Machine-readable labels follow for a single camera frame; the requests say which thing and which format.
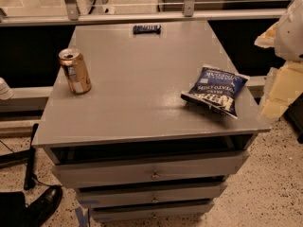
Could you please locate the blue chip bag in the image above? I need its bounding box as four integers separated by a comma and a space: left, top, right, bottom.
181, 64, 250, 119

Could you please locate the grey metal railing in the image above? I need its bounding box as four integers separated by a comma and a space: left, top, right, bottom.
0, 0, 284, 26

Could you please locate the black pole stand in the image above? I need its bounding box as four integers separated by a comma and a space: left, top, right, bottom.
23, 122, 40, 191

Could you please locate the top grey drawer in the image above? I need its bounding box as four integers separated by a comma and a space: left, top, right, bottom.
52, 150, 249, 188

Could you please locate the orange soda can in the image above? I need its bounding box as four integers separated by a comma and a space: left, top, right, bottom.
59, 47, 92, 94

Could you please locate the grey drawer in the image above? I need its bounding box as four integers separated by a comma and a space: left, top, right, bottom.
52, 150, 249, 188
77, 182, 227, 208
91, 200, 214, 222

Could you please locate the black leather shoe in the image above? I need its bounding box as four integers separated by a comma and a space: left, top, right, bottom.
26, 185, 62, 227

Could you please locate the bottom grey drawer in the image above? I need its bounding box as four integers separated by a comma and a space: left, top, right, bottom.
91, 200, 214, 222

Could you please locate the middle grey drawer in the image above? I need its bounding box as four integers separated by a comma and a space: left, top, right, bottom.
77, 182, 227, 208

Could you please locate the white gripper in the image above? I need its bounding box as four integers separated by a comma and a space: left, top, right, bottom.
255, 0, 303, 121

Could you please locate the dark blue tag strip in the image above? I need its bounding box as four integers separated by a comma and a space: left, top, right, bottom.
133, 25, 161, 35

